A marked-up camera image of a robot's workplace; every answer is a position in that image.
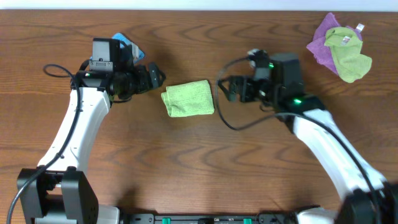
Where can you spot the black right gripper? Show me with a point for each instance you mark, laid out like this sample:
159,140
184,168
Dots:
248,82

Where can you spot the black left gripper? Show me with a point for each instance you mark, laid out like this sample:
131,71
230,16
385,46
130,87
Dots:
145,79

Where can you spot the light green cloth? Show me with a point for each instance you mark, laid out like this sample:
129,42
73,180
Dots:
189,99

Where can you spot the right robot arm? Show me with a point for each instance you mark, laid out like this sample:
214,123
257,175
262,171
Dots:
276,82

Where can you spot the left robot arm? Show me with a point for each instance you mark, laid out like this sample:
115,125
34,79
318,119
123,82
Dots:
57,190

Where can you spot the folded blue cloth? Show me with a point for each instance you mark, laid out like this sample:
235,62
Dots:
118,52

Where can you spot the purple cloth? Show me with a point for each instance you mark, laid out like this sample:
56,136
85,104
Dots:
322,53

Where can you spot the crumpled olive green cloth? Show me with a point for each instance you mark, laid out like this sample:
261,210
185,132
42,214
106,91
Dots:
345,47

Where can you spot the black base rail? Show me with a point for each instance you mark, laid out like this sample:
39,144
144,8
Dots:
261,218

